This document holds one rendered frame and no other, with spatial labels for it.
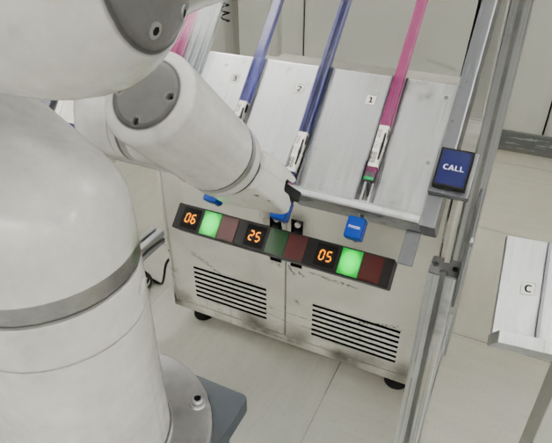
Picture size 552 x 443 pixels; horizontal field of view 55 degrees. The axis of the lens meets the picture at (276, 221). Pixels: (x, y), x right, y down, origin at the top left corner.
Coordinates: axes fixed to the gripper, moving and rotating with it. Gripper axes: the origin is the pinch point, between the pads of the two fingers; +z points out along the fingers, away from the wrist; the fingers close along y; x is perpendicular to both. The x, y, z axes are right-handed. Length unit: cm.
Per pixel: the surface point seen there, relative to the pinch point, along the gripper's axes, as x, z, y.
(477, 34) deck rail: 28.1, 3.7, 21.1
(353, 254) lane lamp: -4.2, 5.7, 11.3
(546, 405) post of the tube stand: -18, 29, 41
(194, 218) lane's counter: -4.0, 5.6, -13.8
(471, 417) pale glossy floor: -27, 79, 33
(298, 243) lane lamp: -4.3, 5.7, 3.3
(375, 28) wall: 124, 161, -37
